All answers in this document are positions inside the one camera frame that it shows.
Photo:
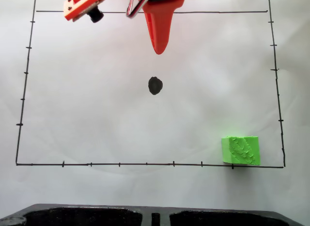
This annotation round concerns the green block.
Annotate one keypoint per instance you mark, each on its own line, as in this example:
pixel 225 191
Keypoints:
pixel 242 150

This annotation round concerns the black dot mark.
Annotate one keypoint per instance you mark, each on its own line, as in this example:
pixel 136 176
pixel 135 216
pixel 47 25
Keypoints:
pixel 155 85

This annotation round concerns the black plastic clamp base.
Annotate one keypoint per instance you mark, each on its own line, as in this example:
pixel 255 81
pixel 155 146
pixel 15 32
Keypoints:
pixel 155 210

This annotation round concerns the orange mounted camera module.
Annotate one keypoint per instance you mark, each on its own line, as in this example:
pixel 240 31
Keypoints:
pixel 80 6

